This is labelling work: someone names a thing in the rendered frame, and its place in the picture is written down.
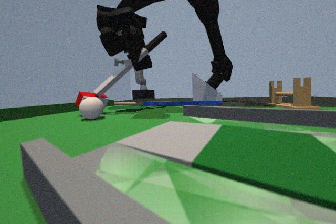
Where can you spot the white golf ball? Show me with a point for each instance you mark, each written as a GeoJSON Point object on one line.
{"type": "Point", "coordinates": [91, 108]}

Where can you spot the green mat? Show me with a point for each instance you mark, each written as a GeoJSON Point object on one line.
{"type": "Point", "coordinates": [75, 135]}

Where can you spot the red golf putter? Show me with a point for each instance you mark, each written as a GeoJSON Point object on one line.
{"type": "Point", "coordinates": [105, 86]}

